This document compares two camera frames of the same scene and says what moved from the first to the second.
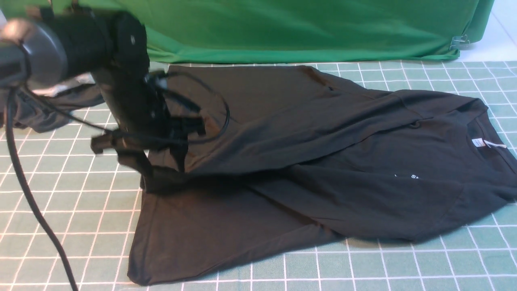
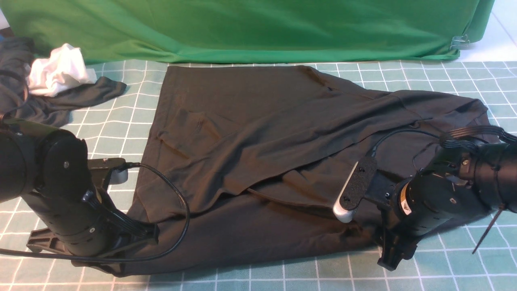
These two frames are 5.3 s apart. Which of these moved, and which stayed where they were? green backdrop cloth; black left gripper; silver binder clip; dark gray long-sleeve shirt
Moved: black left gripper
Stayed: green backdrop cloth; silver binder clip; dark gray long-sleeve shirt
